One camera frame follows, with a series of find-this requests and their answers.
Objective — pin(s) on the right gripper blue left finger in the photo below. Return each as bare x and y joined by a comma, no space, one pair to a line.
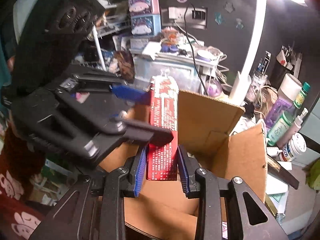
137,171

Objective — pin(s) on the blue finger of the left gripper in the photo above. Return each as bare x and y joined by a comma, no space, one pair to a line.
131,94

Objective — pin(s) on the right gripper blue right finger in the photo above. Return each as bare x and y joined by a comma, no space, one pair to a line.
187,167

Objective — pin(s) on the red printed carton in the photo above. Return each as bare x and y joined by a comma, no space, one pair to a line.
161,155

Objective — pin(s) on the brown cardboard box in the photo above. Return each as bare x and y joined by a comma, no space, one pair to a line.
205,130

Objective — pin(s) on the blue Cinnamoroll box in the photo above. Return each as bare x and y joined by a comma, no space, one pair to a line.
146,25

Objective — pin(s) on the white LED light bar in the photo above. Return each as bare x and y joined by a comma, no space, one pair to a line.
243,79

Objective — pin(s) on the green glass bottle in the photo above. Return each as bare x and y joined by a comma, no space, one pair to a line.
287,117

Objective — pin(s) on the purple Cinnamoroll box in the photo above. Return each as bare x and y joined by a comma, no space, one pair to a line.
143,7

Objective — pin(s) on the white spray bottle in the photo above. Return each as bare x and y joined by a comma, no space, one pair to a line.
293,129

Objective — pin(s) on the white round jar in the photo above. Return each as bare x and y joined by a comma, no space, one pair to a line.
294,148

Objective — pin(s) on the purple patterned box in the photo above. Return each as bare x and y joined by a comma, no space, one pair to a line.
277,109

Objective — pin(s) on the green frog plush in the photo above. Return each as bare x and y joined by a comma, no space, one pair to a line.
312,173

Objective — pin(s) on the white humidifier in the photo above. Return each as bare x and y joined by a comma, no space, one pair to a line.
290,87

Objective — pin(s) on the black pen holder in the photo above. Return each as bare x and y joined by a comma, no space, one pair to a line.
287,62

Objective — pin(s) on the white wire rack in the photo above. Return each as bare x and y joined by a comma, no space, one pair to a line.
99,47

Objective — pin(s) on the silver wall socket panel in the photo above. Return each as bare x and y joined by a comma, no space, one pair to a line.
173,16

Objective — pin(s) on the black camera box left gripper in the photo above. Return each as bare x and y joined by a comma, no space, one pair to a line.
50,40

